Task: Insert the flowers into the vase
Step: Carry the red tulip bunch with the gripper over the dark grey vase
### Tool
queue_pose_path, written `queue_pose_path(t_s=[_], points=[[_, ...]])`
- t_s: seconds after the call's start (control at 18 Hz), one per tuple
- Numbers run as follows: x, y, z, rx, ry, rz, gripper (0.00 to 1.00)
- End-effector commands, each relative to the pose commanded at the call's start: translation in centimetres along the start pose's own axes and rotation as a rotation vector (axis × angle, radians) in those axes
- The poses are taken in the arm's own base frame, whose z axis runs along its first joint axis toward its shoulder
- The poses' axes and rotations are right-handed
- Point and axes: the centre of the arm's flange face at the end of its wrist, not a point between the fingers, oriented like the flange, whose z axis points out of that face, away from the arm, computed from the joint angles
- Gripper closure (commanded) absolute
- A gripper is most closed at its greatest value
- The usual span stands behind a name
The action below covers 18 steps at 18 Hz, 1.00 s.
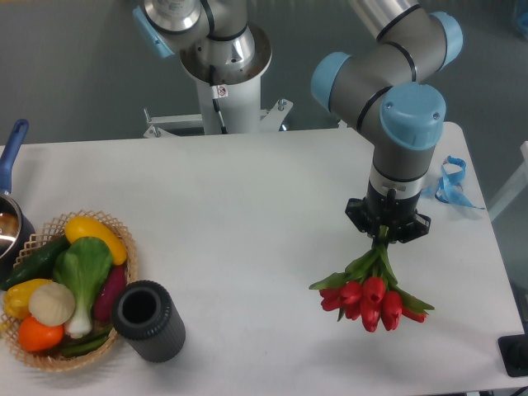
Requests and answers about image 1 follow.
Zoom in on blue ribbon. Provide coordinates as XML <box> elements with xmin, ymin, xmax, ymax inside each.
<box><xmin>421</xmin><ymin>155</ymin><xmax>484</xmax><ymax>210</ymax></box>

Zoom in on yellow bell pepper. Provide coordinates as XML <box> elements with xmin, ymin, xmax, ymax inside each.
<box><xmin>3</xmin><ymin>278</ymin><xmax>52</xmax><ymax>319</ymax></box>

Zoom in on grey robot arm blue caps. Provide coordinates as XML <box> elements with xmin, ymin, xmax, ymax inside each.
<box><xmin>133</xmin><ymin>1</ymin><xmax>463</xmax><ymax>245</ymax></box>

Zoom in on black cable on pedestal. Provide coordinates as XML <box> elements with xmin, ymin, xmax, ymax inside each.
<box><xmin>207</xmin><ymin>64</ymin><xmax>229</xmax><ymax>134</ymax></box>

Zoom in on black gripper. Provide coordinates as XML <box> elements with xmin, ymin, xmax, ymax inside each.
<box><xmin>345</xmin><ymin>183</ymin><xmax>431</xmax><ymax>243</ymax></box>

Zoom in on dark green cucumber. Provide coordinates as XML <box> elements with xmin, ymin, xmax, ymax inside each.
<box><xmin>1</xmin><ymin>235</ymin><xmax>70</xmax><ymax>291</ymax></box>

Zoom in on dark grey ribbed vase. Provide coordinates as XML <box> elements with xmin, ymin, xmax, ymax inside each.
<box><xmin>111</xmin><ymin>280</ymin><xmax>186</xmax><ymax>363</ymax></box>

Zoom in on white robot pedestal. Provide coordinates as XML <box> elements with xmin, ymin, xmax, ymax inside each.
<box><xmin>144</xmin><ymin>23</ymin><xmax>294</xmax><ymax>138</ymax></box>

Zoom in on orange fruit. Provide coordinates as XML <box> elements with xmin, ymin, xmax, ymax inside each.
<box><xmin>17</xmin><ymin>316</ymin><xmax>64</xmax><ymax>352</ymax></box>

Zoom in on red tulip bouquet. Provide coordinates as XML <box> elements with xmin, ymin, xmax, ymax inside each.
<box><xmin>309</xmin><ymin>225</ymin><xmax>434</xmax><ymax>332</ymax></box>

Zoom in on woven bamboo basket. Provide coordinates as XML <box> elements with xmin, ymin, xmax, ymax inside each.
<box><xmin>1</xmin><ymin>210</ymin><xmax>138</xmax><ymax>372</ymax></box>

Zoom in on purple sweet potato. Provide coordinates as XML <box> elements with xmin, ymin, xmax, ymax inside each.
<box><xmin>93</xmin><ymin>266</ymin><xmax>126</xmax><ymax>322</ymax></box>

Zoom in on white furniture at right edge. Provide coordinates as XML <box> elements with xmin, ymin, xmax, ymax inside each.
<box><xmin>488</xmin><ymin>141</ymin><xmax>527</xmax><ymax>222</ymax></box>

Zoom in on black device at edge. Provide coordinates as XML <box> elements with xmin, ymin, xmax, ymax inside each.
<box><xmin>497</xmin><ymin>334</ymin><xmax>527</xmax><ymax>378</ymax></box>

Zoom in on green bok choy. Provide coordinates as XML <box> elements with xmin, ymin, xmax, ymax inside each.
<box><xmin>53</xmin><ymin>237</ymin><xmax>112</xmax><ymax>339</ymax></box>

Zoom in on white garlic bulb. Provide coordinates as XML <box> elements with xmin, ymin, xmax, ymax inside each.
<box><xmin>28</xmin><ymin>282</ymin><xmax>76</xmax><ymax>327</ymax></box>

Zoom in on green pea pods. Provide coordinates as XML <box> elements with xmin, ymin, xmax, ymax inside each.
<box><xmin>59</xmin><ymin>327</ymin><xmax>112</xmax><ymax>358</ymax></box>

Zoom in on blue handled saucepan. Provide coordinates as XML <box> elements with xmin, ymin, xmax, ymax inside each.
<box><xmin>1</xmin><ymin>119</ymin><xmax>35</xmax><ymax>281</ymax></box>

